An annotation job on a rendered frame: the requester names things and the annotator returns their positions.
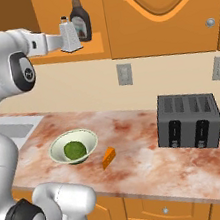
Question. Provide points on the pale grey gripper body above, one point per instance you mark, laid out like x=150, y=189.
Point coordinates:
x=54, y=43

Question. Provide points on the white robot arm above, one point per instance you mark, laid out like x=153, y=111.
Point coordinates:
x=1, y=157

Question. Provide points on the silver cheese grater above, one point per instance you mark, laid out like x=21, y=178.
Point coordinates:
x=70, y=37

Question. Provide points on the pale green salad bowl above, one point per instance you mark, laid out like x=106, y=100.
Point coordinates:
x=87, y=142

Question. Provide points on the orange arched cabinet door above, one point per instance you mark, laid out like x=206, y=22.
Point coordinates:
x=170, y=31

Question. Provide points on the orange cheese wedge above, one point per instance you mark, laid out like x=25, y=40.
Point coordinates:
x=108, y=158

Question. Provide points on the round silver cabinet knob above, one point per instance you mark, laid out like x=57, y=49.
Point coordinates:
x=210, y=22

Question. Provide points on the orange base cabinet door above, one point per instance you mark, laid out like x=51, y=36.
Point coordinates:
x=111, y=216

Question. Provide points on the brown syrup bottle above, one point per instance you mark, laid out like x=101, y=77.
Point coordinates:
x=81, y=20

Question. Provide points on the white sink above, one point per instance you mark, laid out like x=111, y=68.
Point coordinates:
x=17, y=131

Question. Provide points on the green lettuce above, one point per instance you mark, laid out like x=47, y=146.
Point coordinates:
x=75, y=150

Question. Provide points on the dark grey toaster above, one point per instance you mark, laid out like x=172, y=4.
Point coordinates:
x=185, y=126

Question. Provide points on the orange drawer front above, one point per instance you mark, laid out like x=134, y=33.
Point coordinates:
x=150, y=215

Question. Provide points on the small silver drawer knob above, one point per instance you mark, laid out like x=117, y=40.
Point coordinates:
x=165, y=210

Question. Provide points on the orange open wall cabinet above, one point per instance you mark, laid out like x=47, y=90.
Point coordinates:
x=48, y=11

